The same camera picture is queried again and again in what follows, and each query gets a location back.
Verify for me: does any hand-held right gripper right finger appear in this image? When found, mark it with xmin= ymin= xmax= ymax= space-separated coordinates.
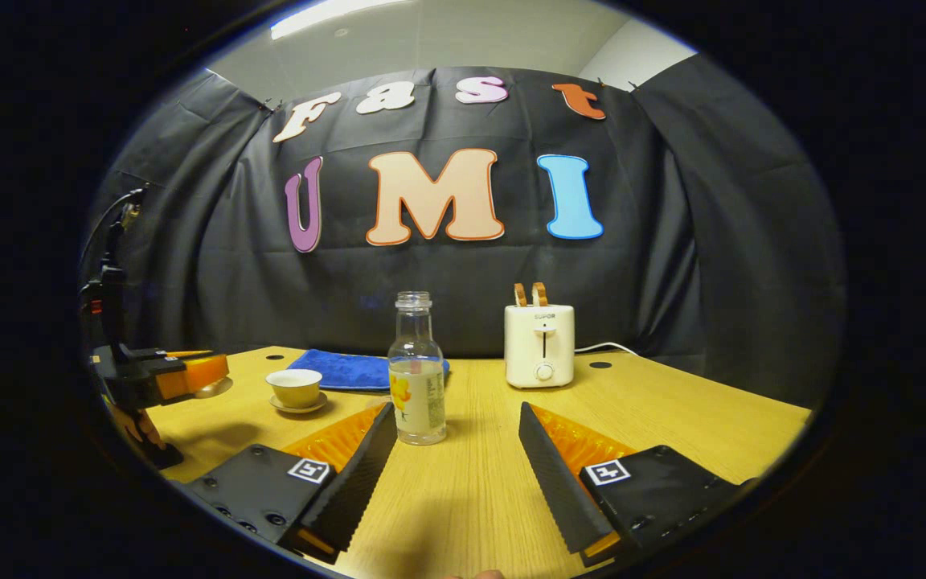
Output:
xmin=518 ymin=400 xmax=757 ymax=568

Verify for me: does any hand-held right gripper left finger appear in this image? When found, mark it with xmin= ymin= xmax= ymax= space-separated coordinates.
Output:
xmin=186 ymin=400 xmax=398 ymax=564

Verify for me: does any clear glass water bottle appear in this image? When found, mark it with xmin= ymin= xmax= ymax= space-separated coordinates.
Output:
xmin=387 ymin=291 xmax=448 ymax=446

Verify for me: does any cream ceramic teacup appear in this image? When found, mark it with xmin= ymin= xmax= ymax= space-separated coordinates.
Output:
xmin=265 ymin=369 xmax=323 ymax=409

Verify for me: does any cream ceramic saucer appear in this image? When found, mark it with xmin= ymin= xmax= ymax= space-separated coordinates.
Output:
xmin=270 ymin=392 xmax=329 ymax=415

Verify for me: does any blue folded towel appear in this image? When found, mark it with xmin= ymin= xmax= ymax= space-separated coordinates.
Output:
xmin=286 ymin=348 xmax=452 ymax=392

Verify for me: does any white toaster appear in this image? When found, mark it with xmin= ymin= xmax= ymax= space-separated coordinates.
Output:
xmin=504 ymin=304 xmax=576 ymax=390

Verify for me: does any black backdrop cloth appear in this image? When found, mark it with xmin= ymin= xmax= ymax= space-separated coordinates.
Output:
xmin=81 ymin=52 xmax=846 ymax=407

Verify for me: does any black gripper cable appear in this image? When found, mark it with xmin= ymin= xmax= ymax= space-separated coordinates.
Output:
xmin=81 ymin=187 xmax=147 ymax=270

